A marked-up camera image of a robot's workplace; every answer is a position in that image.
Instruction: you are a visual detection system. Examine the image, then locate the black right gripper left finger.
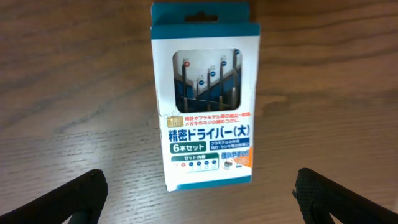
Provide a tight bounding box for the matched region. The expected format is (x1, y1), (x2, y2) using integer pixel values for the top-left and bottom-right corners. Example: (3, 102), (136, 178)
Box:
(1, 169), (108, 223)

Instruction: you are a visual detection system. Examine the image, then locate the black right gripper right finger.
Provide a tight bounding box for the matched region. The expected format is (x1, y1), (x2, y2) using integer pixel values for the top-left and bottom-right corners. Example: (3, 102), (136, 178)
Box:
(292, 168), (397, 224)

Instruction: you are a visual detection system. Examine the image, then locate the blue white screw box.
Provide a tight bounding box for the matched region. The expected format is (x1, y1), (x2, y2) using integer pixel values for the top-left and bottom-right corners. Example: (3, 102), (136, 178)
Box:
(150, 2), (261, 192)

